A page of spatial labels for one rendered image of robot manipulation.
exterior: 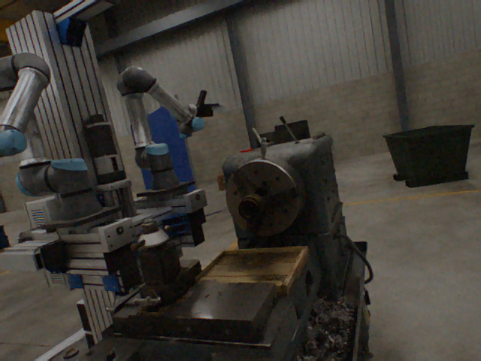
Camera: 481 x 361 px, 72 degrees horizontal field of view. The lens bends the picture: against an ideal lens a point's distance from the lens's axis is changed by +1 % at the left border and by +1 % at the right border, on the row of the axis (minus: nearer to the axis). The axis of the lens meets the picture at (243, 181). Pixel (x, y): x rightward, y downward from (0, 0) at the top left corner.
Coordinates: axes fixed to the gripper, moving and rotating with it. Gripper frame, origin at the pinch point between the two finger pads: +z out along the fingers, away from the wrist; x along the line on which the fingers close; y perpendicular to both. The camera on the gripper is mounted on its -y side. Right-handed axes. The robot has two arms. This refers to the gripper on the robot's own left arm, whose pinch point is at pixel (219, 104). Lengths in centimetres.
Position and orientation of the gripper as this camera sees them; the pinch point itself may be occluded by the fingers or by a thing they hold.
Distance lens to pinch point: 220.3
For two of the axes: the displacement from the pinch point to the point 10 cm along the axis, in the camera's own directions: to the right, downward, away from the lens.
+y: 1.1, 9.7, 2.3
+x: 6.5, 1.1, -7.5
